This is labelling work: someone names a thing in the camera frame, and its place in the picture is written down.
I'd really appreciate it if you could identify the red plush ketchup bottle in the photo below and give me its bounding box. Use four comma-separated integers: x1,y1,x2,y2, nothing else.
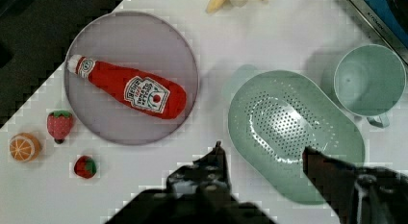
67,55,187,119

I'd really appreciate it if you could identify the plush orange half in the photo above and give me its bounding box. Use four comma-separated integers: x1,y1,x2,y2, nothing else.
9,133,41,162

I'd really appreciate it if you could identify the mint green cup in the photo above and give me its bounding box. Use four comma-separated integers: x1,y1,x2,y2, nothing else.
333,44,407,128

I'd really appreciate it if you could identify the large plush strawberry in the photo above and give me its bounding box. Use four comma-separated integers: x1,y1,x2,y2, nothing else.
46,111,74,144

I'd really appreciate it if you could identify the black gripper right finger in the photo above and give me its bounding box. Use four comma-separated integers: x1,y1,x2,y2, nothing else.
302,147,408,224

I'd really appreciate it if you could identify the grey round plate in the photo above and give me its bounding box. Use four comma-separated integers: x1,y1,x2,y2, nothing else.
64,11,199,145

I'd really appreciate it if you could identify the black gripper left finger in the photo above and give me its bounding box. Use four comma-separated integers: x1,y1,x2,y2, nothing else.
166,140,231,198

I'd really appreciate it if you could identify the black toaster oven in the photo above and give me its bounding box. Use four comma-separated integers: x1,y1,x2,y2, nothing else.
345,0,408,62

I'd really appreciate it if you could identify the small plush strawberry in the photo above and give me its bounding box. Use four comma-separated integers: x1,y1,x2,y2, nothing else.
74,156,97,179

